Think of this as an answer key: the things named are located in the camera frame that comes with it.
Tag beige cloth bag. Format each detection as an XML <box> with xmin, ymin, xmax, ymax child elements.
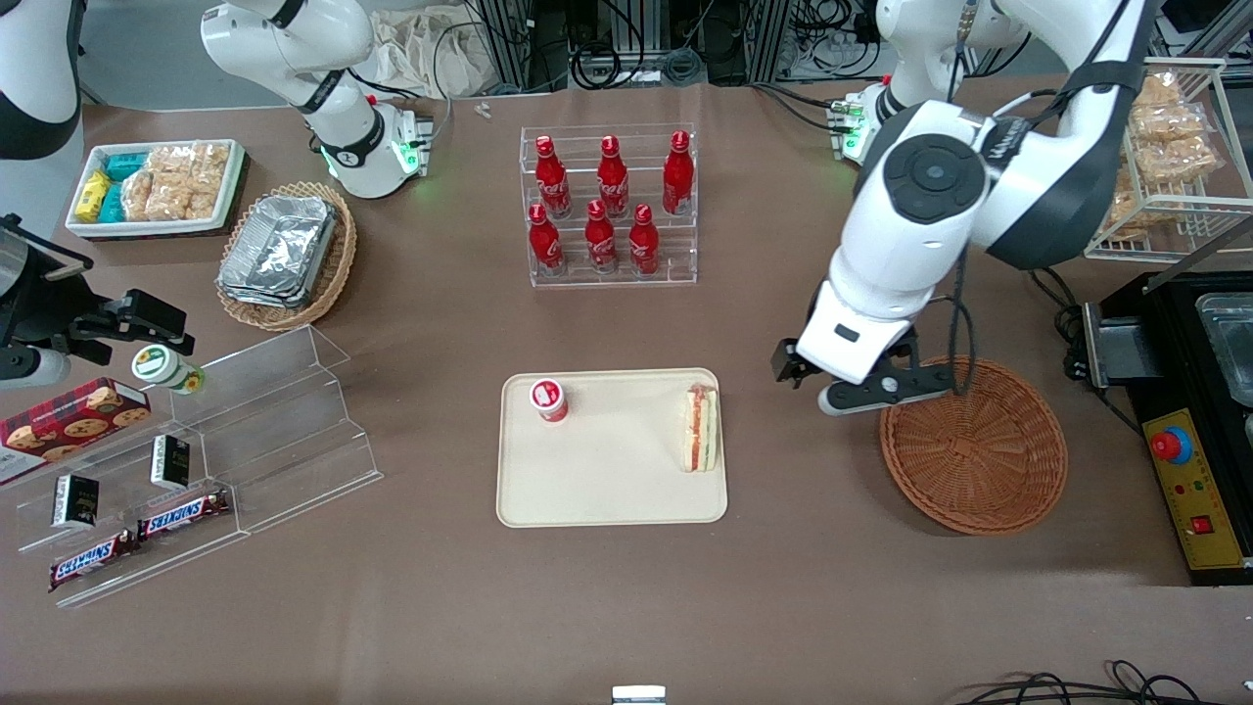
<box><xmin>372</xmin><ymin>8</ymin><xmax>490</xmax><ymax>99</ymax></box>

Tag black countertop appliance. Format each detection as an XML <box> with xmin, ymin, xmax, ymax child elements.
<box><xmin>1082</xmin><ymin>230</ymin><xmax>1253</xmax><ymax>588</ymax></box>

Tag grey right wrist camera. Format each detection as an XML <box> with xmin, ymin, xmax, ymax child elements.
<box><xmin>0</xmin><ymin>345</ymin><xmax>72</xmax><ymax>389</ymax></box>

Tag clear acrylic bottle rack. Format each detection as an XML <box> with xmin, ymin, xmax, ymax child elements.
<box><xmin>519</xmin><ymin>124</ymin><xmax>699</xmax><ymax>288</ymax></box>

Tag coiled black background cables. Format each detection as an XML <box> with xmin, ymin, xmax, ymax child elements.
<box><xmin>571</xmin><ymin>39</ymin><xmax>704</xmax><ymax>91</ymax></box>

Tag beige plastic serving tray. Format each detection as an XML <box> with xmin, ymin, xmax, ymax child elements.
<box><xmin>496</xmin><ymin>368</ymin><xmax>729</xmax><ymax>529</ymax></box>

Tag tan oval wicker basket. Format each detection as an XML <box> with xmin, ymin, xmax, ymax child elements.
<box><xmin>215</xmin><ymin>181</ymin><xmax>358</xmax><ymax>333</ymax></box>

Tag steel appliance pan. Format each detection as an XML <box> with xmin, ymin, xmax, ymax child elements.
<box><xmin>1194</xmin><ymin>292</ymin><xmax>1253</xmax><ymax>407</ymax></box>

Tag white rectangular snack tray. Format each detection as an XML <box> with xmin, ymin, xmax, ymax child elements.
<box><xmin>65</xmin><ymin>139</ymin><xmax>246</xmax><ymax>239</ymax></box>

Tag green-lidded white cup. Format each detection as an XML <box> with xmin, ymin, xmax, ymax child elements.
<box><xmin>131</xmin><ymin>345</ymin><xmax>207</xmax><ymax>396</ymax></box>

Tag red-lidded small cup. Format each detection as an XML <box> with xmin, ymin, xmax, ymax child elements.
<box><xmin>530</xmin><ymin>378</ymin><xmax>570</xmax><ymax>423</ymax></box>

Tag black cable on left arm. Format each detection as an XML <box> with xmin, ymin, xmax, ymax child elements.
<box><xmin>942</xmin><ymin>0</ymin><xmax>1158</xmax><ymax>399</ymax></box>

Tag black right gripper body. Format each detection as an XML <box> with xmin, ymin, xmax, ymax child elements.
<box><xmin>0</xmin><ymin>215</ymin><xmax>99</xmax><ymax>351</ymax></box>

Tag snickers chocolate bar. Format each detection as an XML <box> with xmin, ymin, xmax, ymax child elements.
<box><xmin>137</xmin><ymin>490</ymin><xmax>232</xmax><ymax>541</ymax></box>
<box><xmin>48</xmin><ymin>529</ymin><xmax>140</xmax><ymax>592</ymax></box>

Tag red cola bottle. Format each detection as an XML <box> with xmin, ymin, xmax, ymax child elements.
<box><xmin>596</xmin><ymin>135</ymin><xmax>630</xmax><ymax>218</ymax></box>
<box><xmin>534</xmin><ymin>135</ymin><xmax>573</xmax><ymax>218</ymax></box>
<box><xmin>628</xmin><ymin>204</ymin><xmax>661</xmax><ymax>276</ymax></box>
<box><xmin>662</xmin><ymin>130</ymin><xmax>695</xmax><ymax>216</ymax></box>
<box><xmin>584</xmin><ymin>199</ymin><xmax>620</xmax><ymax>274</ymax></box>
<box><xmin>528</xmin><ymin>203</ymin><xmax>564</xmax><ymax>277</ymax></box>

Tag black cables at arm base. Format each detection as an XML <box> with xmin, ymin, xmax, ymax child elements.
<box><xmin>752</xmin><ymin>82</ymin><xmax>855</xmax><ymax>134</ymax></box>

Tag black floor cables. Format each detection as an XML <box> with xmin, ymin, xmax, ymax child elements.
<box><xmin>954</xmin><ymin>661</ymin><xmax>1253</xmax><ymax>705</ymax></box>

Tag clear bag of rice crackers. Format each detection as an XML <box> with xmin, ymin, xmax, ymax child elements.
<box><xmin>122</xmin><ymin>168</ymin><xmax>160</xmax><ymax>222</ymax></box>
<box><xmin>191</xmin><ymin>142</ymin><xmax>232</xmax><ymax>218</ymax></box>
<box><xmin>147</xmin><ymin>145</ymin><xmax>197</xmax><ymax>221</ymax></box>

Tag yellow snack packet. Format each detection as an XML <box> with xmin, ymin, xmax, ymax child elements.
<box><xmin>76</xmin><ymin>170</ymin><xmax>113</xmax><ymax>222</ymax></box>

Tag triangular sandwich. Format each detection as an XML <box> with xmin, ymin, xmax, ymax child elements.
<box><xmin>680</xmin><ymin>384</ymin><xmax>719</xmax><ymax>473</ymax></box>

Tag clear acrylic stepped shelf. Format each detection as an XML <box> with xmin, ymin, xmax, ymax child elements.
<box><xmin>15</xmin><ymin>392</ymin><xmax>251</xmax><ymax>610</ymax></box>
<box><xmin>166</xmin><ymin>325</ymin><xmax>385</xmax><ymax>538</ymax></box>

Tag white wire snack rack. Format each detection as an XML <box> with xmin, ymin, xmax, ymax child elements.
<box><xmin>1085</xmin><ymin>59</ymin><xmax>1228</xmax><ymax>263</ymax></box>

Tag brown round wicker basket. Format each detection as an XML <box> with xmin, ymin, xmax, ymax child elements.
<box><xmin>879</xmin><ymin>354</ymin><xmax>1069</xmax><ymax>536</ymax></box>

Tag yellow control panel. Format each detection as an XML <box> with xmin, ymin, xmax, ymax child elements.
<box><xmin>1142</xmin><ymin>408</ymin><xmax>1252</xmax><ymax>571</ymax></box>

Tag black appliance power cable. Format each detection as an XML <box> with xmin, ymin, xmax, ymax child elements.
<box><xmin>1028</xmin><ymin>264</ymin><xmax>1141</xmax><ymax>432</ymax></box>

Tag small black carton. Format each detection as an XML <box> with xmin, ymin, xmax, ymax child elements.
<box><xmin>150</xmin><ymin>435</ymin><xmax>192</xmax><ymax>491</ymax></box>
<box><xmin>51</xmin><ymin>474</ymin><xmax>100</xmax><ymax>531</ymax></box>

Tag red plaid cookie box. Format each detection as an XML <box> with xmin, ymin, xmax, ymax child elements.
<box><xmin>0</xmin><ymin>377</ymin><xmax>153</xmax><ymax>486</ymax></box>

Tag aluminium foil tray stack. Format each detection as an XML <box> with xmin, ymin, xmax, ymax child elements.
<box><xmin>217</xmin><ymin>195</ymin><xmax>339</xmax><ymax>309</ymax></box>

